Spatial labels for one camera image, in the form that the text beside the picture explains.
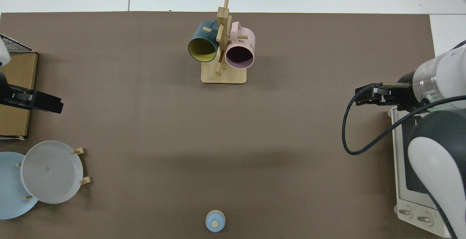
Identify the small blue round thing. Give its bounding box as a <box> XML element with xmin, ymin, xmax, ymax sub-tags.
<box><xmin>205</xmin><ymin>210</ymin><xmax>226</xmax><ymax>232</ymax></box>

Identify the dark teal cup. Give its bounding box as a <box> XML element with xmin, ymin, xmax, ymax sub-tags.
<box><xmin>188</xmin><ymin>20</ymin><xmax>220</xmax><ymax>63</ymax></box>

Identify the wire basket with wooden floor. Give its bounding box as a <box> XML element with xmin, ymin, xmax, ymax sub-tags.
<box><xmin>0</xmin><ymin>33</ymin><xmax>38</xmax><ymax>140</ymax></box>

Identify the pink cup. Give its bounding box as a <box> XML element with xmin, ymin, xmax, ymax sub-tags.
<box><xmin>225</xmin><ymin>21</ymin><xmax>256</xmax><ymax>69</ymax></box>

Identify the grey plate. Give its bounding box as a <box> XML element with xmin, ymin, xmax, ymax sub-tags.
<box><xmin>20</xmin><ymin>140</ymin><xmax>84</xmax><ymax>204</ymax></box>

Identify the wooden cup stand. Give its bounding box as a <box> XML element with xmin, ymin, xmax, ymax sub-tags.
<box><xmin>201</xmin><ymin>0</ymin><xmax>247</xmax><ymax>84</ymax></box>

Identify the brown table cloth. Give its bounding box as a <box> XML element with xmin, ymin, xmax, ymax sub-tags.
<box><xmin>0</xmin><ymin>12</ymin><xmax>440</xmax><ymax>239</ymax></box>

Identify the light blue plate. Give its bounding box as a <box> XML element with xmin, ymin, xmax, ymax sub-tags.
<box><xmin>0</xmin><ymin>152</ymin><xmax>39</xmax><ymax>220</ymax></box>

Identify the pale toaster oven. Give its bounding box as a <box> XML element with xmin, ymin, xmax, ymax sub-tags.
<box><xmin>388</xmin><ymin>106</ymin><xmax>455</xmax><ymax>238</ymax></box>

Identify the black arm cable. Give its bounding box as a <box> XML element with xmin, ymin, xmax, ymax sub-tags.
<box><xmin>341</xmin><ymin>84</ymin><xmax>466</xmax><ymax>156</ymax></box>

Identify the wooden plate rack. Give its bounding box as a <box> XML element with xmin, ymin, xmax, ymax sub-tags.
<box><xmin>16</xmin><ymin>147</ymin><xmax>91</xmax><ymax>200</ymax></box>

